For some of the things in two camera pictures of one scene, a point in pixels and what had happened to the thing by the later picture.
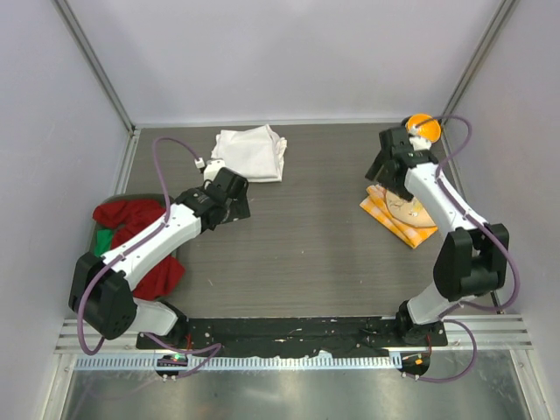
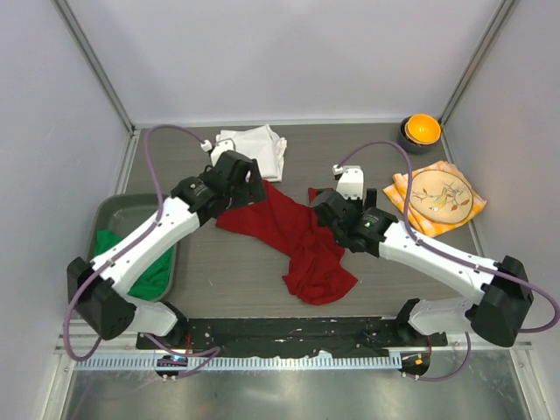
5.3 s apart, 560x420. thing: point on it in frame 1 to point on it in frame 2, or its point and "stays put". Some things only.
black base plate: (274, 336) stays put
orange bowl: (429, 128) stays put
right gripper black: (381, 161) to (371, 201)
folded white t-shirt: (256, 154) stays put
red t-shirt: (129, 217) to (303, 239)
